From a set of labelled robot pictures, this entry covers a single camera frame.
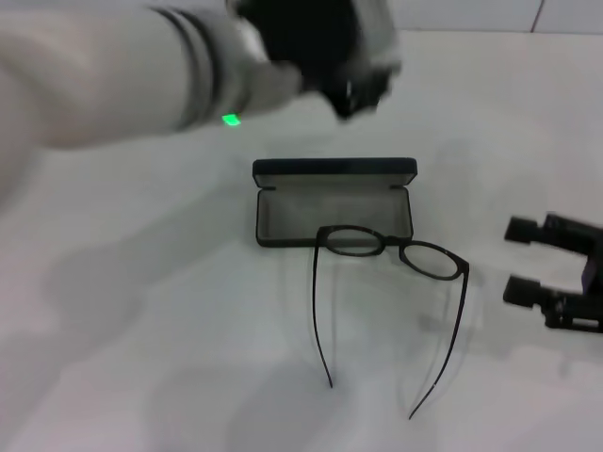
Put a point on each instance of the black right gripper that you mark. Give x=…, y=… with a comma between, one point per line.
x=594, y=306

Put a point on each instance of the black thin-frame glasses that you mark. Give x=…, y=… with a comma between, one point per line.
x=464, y=282

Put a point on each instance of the white wrist depth camera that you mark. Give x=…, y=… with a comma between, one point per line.
x=384, y=37

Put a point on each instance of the black glasses case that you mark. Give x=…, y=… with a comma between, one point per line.
x=330, y=169

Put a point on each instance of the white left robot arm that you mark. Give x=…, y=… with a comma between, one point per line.
x=118, y=70

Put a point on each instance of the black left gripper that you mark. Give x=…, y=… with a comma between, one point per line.
x=311, y=37

